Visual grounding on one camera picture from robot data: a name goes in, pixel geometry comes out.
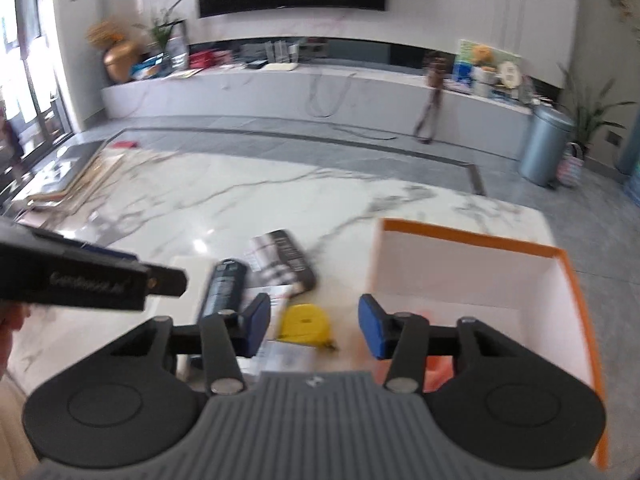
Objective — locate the white marble media console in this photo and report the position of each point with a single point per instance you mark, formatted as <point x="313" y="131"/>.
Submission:
<point x="280" y="92"/>

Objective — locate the yellow tape measure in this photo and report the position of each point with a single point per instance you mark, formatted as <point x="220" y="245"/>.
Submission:
<point x="305" y="322"/>

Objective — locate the gold vase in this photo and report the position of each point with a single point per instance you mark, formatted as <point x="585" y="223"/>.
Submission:
<point x="121" y="62"/>

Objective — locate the tall potted plant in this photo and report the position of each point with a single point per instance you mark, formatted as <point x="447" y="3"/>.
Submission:
<point x="592" y="110"/>

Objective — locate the clear plastic box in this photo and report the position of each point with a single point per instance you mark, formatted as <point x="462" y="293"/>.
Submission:
<point x="292" y="357"/>

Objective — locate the green leafy plant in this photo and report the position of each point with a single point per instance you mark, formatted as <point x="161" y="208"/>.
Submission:
<point x="162" y="25"/>

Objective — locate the small red object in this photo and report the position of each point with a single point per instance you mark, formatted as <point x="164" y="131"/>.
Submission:
<point x="125" y="145"/>

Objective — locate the black cylindrical bottle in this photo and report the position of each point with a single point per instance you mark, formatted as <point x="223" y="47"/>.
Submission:
<point x="225" y="287"/>

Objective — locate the stack of picture frames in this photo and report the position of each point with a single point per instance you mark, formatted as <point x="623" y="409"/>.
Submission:
<point x="80" y="175"/>

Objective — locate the plaid hard case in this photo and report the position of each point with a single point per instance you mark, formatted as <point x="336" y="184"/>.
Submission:
<point x="285" y="260"/>

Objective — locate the white tube with blue print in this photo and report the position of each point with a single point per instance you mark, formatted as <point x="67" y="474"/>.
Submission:
<point x="267" y="296"/>

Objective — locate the blue box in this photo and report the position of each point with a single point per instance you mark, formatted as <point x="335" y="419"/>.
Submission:
<point x="149" y="67"/>

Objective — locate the red packets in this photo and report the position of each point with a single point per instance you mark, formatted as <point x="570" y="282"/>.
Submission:
<point x="210" y="58"/>

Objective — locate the striped bag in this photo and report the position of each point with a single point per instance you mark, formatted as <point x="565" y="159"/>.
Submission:
<point x="571" y="167"/>

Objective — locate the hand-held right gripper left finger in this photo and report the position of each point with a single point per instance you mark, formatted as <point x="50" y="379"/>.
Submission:
<point x="254" y="325"/>

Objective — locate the poster with plush toy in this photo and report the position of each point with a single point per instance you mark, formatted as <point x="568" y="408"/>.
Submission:
<point x="487" y="65"/>

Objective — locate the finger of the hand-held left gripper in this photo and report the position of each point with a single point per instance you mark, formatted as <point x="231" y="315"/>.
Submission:
<point x="167" y="280"/>

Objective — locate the orange cardboard box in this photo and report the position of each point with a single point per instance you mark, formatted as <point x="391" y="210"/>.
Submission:
<point x="475" y="270"/>

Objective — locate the clear acrylic holders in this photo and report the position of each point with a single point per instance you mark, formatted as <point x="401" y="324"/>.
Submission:
<point x="270" y="51"/>

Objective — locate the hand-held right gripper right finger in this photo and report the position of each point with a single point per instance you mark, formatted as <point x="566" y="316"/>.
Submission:
<point x="374" y="327"/>

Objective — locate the grey metal trash can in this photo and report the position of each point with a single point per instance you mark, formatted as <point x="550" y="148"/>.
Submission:
<point x="545" y="145"/>

